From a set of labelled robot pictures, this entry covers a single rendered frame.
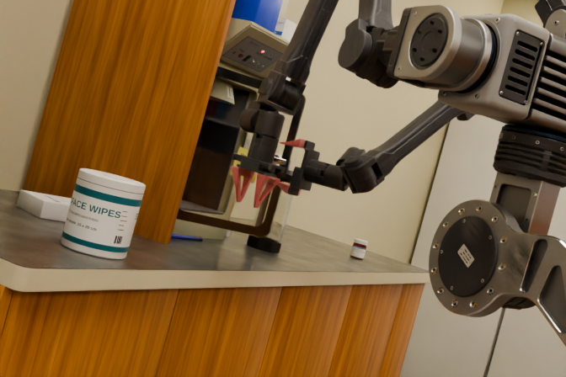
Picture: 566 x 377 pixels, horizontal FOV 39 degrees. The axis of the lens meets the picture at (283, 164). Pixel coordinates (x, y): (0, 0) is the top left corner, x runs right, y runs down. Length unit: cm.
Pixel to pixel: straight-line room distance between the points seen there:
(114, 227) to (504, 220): 71
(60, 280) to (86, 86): 85
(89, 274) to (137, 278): 13
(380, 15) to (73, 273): 71
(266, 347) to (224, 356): 20
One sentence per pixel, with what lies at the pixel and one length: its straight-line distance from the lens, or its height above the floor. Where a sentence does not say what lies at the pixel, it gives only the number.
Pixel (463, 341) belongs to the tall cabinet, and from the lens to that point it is 491.
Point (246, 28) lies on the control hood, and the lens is 196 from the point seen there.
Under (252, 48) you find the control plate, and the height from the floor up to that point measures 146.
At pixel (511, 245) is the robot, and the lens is 133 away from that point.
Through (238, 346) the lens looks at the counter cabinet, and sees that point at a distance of 198.
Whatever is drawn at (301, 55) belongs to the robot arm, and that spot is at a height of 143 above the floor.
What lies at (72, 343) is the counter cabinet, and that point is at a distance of 150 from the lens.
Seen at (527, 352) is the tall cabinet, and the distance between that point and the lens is 482.
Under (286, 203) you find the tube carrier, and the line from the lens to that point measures 228.
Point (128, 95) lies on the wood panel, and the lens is 202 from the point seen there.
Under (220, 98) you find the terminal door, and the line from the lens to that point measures 202.
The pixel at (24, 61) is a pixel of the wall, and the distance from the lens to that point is 218.
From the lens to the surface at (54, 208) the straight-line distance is 185.
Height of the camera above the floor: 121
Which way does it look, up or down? 1 degrees down
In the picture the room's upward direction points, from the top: 15 degrees clockwise
